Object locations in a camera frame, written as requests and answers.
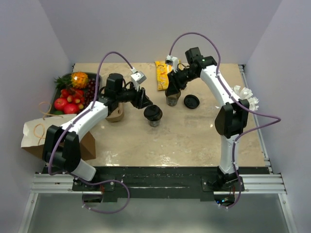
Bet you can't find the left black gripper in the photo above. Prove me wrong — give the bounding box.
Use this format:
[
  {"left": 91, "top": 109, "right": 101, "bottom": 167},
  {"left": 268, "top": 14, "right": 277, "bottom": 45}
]
[{"left": 117, "top": 82, "right": 153, "bottom": 109}]

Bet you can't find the aluminium frame rail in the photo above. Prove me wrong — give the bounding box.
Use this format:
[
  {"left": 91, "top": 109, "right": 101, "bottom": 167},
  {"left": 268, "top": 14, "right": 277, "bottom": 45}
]
[{"left": 31, "top": 174, "right": 286, "bottom": 194}]

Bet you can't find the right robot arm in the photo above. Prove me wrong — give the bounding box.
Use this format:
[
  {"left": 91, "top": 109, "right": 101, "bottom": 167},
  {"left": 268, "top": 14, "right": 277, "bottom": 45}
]
[{"left": 165, "top": 47, "right": 249, "bottom": 191}]

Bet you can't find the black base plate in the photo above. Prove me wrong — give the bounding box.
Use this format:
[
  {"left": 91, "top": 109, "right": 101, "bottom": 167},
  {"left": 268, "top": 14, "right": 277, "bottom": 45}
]
[{"left": 71, "top": 166, "right": 271, "bottom": 203}]

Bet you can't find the yellow snack bag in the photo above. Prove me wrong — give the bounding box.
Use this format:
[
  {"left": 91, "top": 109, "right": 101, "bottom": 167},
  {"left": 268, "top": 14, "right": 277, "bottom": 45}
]
[{"left": 155, "top": 61, "right": 173, "bottom": 91}]

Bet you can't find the black fruit tray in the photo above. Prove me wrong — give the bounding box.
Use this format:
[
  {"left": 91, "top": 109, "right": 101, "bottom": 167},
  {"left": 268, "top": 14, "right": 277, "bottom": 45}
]
[{"left": 52, "top": 72, "right": 102, "bottom": 114}]

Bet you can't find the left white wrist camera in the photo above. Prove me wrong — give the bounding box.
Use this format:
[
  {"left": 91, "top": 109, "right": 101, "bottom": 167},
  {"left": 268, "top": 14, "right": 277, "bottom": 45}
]
[{"left": 130, "top": 67, "right": 147, "bottom": 91}]

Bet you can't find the purple grapes bunch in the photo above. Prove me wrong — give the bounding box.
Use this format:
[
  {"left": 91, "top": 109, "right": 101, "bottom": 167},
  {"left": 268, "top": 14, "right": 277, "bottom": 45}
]
[{"left": 84, "top": 79, "right": 97, "bottom": 106}]

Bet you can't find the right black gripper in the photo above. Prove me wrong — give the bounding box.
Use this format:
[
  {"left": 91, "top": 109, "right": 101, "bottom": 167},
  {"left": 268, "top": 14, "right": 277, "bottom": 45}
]
[{"left": 166, "top": 67, "right": 198, "bottom": 97}]

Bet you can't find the brown paper bag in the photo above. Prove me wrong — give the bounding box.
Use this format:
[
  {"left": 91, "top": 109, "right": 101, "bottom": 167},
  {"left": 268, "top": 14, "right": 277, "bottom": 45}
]
[{"left": 21, "top": 102, "right": 96, "bottom": 161}]

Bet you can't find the dark coffee cup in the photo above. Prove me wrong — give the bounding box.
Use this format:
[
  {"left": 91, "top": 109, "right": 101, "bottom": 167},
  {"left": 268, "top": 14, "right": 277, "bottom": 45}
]
[
  {"left": 166, "top": 95, "right": 180, "bottom": 106},
  {"left": 147, "top": 116, "right": 161, "bottom": 127}
]

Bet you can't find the small red fruits cluster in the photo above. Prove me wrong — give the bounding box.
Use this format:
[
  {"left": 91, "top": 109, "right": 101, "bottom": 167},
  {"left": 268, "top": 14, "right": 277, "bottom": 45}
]
[{"left": 60, "top": 88, "right": 85, "bottom": 110}]

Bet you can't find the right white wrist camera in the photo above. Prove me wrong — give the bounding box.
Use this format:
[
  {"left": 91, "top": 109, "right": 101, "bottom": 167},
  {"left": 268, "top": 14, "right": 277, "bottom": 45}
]
[{"left": 165, "top": 55, "right": 179, "bottom": 73}]

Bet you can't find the orange toy pineapple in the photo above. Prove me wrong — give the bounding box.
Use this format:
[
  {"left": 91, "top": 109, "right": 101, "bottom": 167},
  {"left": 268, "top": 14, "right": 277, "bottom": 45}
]
[{"left": 70, "top": 72, "right": 88, "bottom": 89}]

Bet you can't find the red apple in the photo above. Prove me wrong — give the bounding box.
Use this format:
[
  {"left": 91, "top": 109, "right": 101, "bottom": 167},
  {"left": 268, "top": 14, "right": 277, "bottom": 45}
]
[
  {"left": 54, "top": 98, "right": 69, "bottom": 111},
  {"left": 63, "top": 103, "right": 79, "bottom": 114}
]

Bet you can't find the black cup lid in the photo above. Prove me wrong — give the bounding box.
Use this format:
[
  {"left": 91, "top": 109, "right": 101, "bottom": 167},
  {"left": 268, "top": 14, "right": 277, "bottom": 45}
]
[
  {"left": 143, "top": 104, "right": 163, "bottom": 121},
  {"left": 184, "top": 94, "right": 200, "bottom": 109}
]

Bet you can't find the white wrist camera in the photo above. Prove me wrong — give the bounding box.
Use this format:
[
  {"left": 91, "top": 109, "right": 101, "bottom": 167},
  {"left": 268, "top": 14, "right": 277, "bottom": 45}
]
[
  {"left": 165, "top": 55, "right": 179, "bottom": 73},
  {"left": 130, "top": 67, "right": 147, "bottom": 91}
]

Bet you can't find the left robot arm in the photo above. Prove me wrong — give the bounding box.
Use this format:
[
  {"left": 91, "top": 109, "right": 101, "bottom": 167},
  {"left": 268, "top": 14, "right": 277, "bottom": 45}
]
[{"left": 42, "top": 71, "right": 152, "bottom": 190}]

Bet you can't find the cardboard cup carrier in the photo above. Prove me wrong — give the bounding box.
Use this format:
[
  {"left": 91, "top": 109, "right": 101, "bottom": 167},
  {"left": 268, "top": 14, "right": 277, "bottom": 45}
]
[{"left": 105, "top": 103, "right": 124, "bottom": 122}]

